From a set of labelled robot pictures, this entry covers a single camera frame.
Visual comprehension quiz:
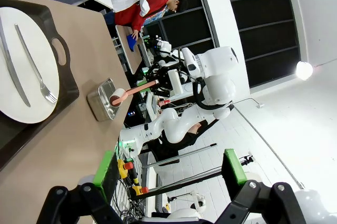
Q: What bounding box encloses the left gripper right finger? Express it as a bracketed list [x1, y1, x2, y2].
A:
[215, 148, 308, 224]

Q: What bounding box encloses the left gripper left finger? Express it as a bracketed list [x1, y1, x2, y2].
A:
[36, 150, 124, 224]

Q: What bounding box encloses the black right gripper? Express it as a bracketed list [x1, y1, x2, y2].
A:
[146, 66, 173, 97]

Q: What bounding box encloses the red handled lint roller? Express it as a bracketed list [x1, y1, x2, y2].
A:
[109, 79, 160, 108]

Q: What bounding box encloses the yellow emergency stop button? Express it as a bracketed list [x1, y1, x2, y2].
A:
[117, 158, 135, 180]
[131, 185, 150, 196]

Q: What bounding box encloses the small lab monitor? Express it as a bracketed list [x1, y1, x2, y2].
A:
[144, 92, 158, 119]

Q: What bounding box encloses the beige lab table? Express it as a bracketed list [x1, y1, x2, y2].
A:
[115, 24, 144, 75]

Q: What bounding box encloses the blue cloth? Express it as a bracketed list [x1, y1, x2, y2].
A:
[125, 33, 138, 52]

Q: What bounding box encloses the silver metal pole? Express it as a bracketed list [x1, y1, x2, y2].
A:
[142, 142, 219, 168]

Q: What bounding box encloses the black metal bar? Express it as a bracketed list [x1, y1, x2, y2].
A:
[128, 167, 227, 200]

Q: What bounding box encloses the rectangular stainless steel container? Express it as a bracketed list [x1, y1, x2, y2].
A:
[86, 77, 124, 122]

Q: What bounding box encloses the person in red sweater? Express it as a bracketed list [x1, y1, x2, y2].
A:
[114, 0, 189, 39]

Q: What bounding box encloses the dark brown serving tray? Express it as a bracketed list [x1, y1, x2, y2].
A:
[0, 0, 80, 172]

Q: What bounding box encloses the silver metal knife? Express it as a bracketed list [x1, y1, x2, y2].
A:
[0, 16, 32, 108]

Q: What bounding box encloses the round ceiling lamp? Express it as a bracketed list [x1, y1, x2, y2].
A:
[295, 60, 314, 80]

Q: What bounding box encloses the silver metal fork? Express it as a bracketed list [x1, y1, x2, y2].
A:
[14, 23, 58, 105]

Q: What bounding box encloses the white round plate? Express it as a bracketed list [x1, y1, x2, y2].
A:
[0, 6, 60, 124]

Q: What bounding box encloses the black right arm cable sleeve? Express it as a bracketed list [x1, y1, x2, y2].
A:
[157, 76, 235, 157]

